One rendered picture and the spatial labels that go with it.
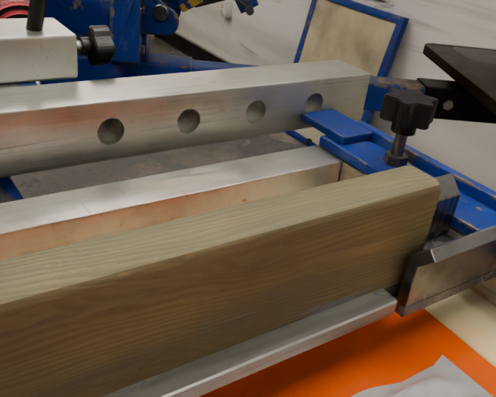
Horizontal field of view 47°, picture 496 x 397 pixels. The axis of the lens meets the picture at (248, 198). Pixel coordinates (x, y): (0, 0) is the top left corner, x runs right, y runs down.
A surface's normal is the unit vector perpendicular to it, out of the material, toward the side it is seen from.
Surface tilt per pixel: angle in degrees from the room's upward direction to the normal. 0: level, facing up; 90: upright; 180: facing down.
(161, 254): 27
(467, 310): 0
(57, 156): 90
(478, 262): 90
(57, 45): 90
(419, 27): 90
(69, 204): 0
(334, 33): 80
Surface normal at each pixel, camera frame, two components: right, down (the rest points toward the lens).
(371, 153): 0.11, -0.87
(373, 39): -0.80, 0.03
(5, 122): 0.55, 0.46
